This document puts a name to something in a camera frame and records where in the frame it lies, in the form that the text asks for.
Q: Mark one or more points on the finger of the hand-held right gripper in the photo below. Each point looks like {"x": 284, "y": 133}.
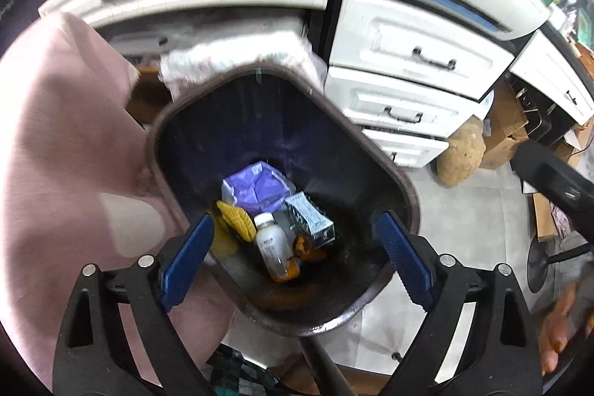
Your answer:
{"x": 552, "y": 182}

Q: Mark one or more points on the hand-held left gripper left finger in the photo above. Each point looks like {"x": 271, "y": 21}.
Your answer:
{"x": 185, "y": 257}

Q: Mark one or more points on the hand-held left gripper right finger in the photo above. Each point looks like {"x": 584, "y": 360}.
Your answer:
{"x": 408, "y": 261}

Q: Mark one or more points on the yellow corn cob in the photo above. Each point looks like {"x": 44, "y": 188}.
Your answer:
{"x": 236, "y": 219}

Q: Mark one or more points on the orange juice bottle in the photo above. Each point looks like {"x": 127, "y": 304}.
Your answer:
{"x": 271, "y": 245}

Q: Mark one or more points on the purple plastic package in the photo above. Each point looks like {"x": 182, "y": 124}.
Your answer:
{"x": 253, "y": 187}

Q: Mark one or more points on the orange peel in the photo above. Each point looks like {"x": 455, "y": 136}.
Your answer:
{"x": 311, "y": 254}

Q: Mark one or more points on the small green white box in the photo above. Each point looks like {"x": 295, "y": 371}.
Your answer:
{"x": 308, "y": 217}

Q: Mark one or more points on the brown trash bin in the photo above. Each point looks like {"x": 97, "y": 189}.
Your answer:
{"x": 222, "y": 122}

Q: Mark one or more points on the person's right hand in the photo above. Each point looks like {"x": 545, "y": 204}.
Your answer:
{"x": 561, "y": 331}

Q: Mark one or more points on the cardboard box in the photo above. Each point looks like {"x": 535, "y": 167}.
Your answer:
{"x": 503, "y": 131}

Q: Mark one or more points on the grey round stand base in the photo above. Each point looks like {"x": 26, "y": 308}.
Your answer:
{"x": 543, "y": 268}

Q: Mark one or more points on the tan rough sack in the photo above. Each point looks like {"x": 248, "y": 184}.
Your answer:
{"x": 461, "y": 154}

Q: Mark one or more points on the white desk drawer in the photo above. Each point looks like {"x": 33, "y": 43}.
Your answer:
{"x": 552, "y": 73}

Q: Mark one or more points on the green plaid cloth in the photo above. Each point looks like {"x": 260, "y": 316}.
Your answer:
{"x": 232, "y": 375}

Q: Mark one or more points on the black metal bar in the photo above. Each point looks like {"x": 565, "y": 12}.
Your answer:
{"x": 325, "y": 370}

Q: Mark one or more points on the pink polka dot tablecloth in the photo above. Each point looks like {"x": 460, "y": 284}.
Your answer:
{"x": 69, "y": 154}

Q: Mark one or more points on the white drawer unit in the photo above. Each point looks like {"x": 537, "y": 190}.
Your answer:
{"x": 399, "y": 99}

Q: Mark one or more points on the white plastic-wrapped bundle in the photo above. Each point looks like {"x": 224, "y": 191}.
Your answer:
{"x": 232, "y": 52}

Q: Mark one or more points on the black printed garment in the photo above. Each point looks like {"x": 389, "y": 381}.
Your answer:
{"x": 14, "y": 15}

